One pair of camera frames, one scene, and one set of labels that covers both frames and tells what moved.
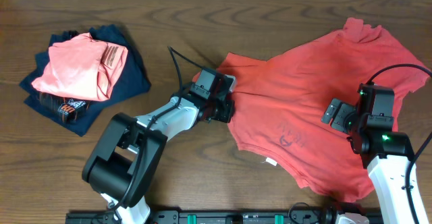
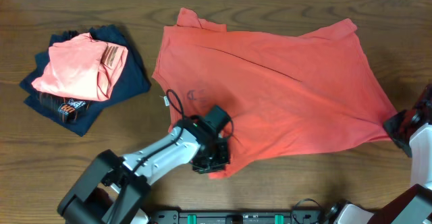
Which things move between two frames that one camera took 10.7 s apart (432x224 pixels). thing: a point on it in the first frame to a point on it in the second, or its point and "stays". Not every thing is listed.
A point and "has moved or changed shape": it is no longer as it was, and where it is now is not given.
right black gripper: x=338 y=121 to x=392 y=124
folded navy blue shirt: x=79 y=114 stays
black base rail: x=221 y=218 stays
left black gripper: x=223 y=107 to x=212 y=161
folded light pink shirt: x=81 y=67 stays
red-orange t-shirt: x=279 y=103 has moved or changed shape
